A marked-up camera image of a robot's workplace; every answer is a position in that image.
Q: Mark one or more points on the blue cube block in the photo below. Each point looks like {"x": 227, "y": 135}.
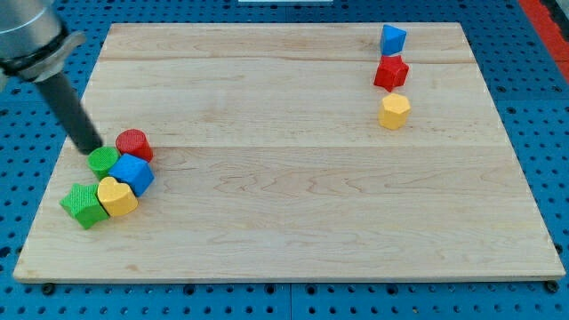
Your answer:
{"x": 133, "y": 171}

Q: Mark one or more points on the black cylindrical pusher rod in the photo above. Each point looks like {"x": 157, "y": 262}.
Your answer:
{"x": 65, "y": 104}

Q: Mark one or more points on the red star block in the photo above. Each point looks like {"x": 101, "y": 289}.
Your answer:
{"x": 391, "y": 72}

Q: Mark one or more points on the light wooden board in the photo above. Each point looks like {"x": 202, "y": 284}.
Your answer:
{"x": 270, "y": 164}

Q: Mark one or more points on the yellow heart block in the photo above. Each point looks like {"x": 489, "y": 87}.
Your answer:
{"x": 116, "y": 197}

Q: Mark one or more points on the green circle block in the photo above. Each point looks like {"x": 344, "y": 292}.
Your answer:
{"x": 101, "y": 160}

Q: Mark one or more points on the red circle block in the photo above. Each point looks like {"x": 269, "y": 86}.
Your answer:
{"x": 135, "y": 143}

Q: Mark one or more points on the yellow hexagon block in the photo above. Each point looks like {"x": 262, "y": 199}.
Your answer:
{"x": 394, "y": 111}

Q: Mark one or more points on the blue triangle block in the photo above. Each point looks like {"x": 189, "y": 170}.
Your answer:
{"x": 392, "y": 40}

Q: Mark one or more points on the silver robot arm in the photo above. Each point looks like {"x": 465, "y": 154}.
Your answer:
{"x": 35, "y": 41}

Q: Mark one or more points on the green star block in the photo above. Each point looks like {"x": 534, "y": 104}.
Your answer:
{"x": 82, "y": 204}

